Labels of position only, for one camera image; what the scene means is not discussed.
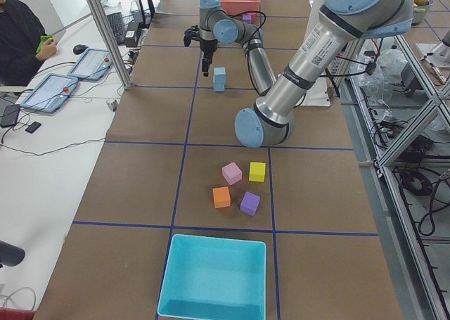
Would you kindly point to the upper teach pendant tablet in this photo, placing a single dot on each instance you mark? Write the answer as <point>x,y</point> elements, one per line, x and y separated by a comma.
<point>91,65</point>

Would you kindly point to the seated person in black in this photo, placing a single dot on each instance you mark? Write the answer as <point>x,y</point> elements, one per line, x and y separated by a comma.
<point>22,51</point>

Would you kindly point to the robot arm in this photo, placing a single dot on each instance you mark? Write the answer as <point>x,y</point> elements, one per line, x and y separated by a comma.
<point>270,121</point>

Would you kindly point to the turquoise plastic bin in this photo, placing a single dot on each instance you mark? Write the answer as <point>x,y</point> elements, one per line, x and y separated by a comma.
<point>214,278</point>

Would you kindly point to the purple block near turquoise bin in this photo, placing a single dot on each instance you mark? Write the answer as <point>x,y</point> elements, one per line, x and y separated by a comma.
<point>249,203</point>

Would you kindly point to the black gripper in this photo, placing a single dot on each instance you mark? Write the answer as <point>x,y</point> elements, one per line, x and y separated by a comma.
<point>207,46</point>

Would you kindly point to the aluminium frame post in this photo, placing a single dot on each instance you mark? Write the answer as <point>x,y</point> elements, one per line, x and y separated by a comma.
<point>106,33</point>

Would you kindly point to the light pink foam block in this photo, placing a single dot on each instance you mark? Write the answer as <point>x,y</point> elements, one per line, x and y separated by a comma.
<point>232,173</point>

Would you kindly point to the yellow foam block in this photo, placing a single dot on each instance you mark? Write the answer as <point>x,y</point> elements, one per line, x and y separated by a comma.
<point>257,172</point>

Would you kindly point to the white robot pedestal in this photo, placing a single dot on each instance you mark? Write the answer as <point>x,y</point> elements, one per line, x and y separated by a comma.
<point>317,95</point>

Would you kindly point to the purple block near pink bin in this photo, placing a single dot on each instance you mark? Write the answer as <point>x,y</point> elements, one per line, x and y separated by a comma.
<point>247,18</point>

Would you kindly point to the teach pendant tablet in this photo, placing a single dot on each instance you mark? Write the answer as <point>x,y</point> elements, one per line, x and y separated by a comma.
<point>50,94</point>
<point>91,65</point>

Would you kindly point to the light blue block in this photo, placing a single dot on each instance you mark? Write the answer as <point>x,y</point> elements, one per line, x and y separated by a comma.
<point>219,87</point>
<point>219,76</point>

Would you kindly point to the black keyboard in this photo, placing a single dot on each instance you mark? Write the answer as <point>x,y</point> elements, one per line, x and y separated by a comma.
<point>116,24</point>

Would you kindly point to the orange block near turquoise bin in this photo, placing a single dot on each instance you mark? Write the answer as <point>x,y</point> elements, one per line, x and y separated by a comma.
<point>221,197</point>

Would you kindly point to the black smartphone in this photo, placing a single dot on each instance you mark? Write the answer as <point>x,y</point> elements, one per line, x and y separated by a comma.
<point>33,127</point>

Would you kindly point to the lower teach pendant tablet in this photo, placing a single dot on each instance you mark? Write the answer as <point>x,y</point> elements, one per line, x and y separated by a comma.
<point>50,94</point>

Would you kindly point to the black computer mouse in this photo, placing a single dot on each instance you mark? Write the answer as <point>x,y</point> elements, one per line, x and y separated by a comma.
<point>79,49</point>

